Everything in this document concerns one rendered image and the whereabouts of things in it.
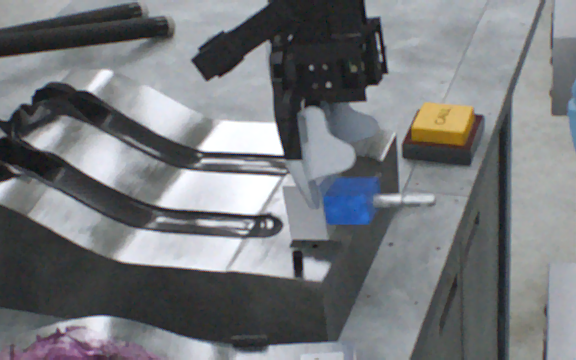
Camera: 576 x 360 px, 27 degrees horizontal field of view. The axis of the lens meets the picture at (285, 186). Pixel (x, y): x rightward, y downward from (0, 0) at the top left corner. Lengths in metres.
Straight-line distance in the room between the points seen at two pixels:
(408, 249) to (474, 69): 0.39
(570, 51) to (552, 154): 1.69
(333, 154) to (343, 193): 0.05
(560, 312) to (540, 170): 1.99
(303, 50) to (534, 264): 1.59
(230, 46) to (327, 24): 0.09
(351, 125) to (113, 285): 0.27
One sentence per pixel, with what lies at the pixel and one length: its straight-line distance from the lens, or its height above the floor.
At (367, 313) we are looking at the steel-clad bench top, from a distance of 1.14.
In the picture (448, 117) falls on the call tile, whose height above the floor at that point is 0.84.
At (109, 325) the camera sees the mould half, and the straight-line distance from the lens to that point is 1.02.
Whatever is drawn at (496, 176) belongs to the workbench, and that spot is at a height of 0.49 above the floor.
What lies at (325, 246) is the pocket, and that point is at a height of 0.86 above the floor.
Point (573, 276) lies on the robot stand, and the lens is 0.87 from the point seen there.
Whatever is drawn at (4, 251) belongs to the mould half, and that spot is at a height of 0.87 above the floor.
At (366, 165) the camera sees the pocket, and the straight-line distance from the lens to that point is 1.20.
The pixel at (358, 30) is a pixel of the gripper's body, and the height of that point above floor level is 1.10.
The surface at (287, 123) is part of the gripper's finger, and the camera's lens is 1.00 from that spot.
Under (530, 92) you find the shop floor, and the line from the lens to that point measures 3.13.
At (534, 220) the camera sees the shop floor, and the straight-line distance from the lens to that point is 2.65.
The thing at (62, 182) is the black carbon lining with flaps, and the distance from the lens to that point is 1.18.
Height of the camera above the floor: 1.52
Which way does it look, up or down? 33 degrees down
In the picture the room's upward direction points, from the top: 6 degrees counter-clockwise
